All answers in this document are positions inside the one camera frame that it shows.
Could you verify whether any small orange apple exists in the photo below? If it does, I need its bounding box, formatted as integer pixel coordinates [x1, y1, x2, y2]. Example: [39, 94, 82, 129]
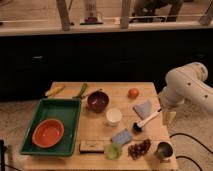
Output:
[128, 88, 139, 98]

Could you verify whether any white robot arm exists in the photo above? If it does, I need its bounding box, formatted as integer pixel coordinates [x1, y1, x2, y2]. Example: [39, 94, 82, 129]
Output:
[159, 62, 213, 125]

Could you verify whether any metal cup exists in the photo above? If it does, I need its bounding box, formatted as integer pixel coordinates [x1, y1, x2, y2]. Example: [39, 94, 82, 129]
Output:
[155, 142, 173, 160]

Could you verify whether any white paper cup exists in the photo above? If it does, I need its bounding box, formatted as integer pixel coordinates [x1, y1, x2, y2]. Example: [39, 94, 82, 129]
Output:
[106, 108, 123, 126]

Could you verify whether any green plastic cup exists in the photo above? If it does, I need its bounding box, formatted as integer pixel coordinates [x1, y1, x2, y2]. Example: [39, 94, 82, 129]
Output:
[104, 143, 122, 160]

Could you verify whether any grey folded cloth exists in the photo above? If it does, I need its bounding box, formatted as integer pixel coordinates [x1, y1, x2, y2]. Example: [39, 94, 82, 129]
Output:
[133, 101, 152, 119]

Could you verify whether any bunch of dark grapes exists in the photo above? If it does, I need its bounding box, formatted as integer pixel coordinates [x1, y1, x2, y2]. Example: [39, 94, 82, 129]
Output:
[128, 139, 151, 160]

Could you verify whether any wooden table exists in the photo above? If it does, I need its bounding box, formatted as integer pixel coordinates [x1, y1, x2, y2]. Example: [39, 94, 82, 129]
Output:
[24, 82, 177, 171]

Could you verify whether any blue sponge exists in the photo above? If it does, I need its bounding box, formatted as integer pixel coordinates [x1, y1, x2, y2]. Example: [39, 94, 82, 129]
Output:
[111, 129, 132, 146]

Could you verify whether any dark red bowl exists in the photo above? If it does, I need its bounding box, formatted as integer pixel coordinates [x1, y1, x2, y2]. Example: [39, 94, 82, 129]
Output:
[87, 91, 109, 113]

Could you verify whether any wooden block eraser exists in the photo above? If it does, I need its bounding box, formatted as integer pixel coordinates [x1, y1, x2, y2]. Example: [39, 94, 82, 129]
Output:
[79, 140, 104, 153]

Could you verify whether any green vegetable toy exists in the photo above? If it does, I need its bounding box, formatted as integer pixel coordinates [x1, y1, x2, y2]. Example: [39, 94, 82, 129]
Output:
[73, 83, 88, 98]

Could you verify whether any green plastic tray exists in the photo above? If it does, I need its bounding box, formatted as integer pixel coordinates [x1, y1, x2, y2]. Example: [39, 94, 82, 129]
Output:
[20, 99, 81, 156]

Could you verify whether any orange plastic bowl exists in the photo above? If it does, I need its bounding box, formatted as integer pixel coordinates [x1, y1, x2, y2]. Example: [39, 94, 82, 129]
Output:
[32, 119, 64, 148]

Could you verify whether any black cable on floor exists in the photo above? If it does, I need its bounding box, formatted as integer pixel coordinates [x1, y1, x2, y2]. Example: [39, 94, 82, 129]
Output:
[169, 132, 213, 171]

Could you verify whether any white handled black brush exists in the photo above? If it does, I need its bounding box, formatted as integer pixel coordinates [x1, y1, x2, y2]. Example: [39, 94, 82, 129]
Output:
[132, 109, 162, 132]

